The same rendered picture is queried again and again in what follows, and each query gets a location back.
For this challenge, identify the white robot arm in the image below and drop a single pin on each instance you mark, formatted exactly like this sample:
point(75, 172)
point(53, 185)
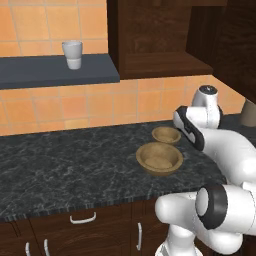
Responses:
point(230, 156)

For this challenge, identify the small wooden bowl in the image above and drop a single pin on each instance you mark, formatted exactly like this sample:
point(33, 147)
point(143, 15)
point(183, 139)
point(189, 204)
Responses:
point(166, 134)

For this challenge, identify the large wooden bowl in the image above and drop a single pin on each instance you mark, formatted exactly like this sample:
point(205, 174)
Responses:
point(159, 160)

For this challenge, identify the dark wooden open cabinet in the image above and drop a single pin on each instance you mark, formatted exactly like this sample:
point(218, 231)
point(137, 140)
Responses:
point(156, 40)

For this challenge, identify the dark wooden cabinet door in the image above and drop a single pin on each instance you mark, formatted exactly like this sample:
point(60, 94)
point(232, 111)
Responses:
point(233, 43)

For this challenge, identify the dark wooden drawer front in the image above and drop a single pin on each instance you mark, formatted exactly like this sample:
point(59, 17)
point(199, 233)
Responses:
point(110, 216)

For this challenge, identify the white cup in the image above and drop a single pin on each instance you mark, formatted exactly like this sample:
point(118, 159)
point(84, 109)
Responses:
point(72, 53)

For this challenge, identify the dark wooden cupboard door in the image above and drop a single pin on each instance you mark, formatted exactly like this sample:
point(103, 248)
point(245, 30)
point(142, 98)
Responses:
point(13, 241)
point(148, 230)
point(90, 245)

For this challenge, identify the tan cylindrical jar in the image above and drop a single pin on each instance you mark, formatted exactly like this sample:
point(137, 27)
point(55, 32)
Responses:
point(249, 115)

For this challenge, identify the dark grey wall shelf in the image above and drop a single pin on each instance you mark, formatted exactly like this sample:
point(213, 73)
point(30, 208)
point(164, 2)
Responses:
point(56, 71)

